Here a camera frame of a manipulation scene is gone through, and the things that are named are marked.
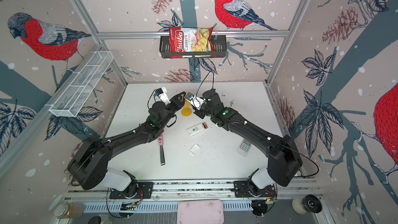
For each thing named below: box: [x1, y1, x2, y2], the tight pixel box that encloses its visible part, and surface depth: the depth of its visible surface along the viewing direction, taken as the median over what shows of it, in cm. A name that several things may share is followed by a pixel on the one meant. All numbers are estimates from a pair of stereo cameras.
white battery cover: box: [189, 143, 201, 155], surface depth 89 cm
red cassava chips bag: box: [168, 26, 217, 59], surface depth 89 cm
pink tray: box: [177, 199, 225, 224], surface depth 67 cm
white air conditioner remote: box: [186, 122, 209, 137], surface depth 96 cm
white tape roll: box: [291, 193, 323, 215], surface depth 63 cm
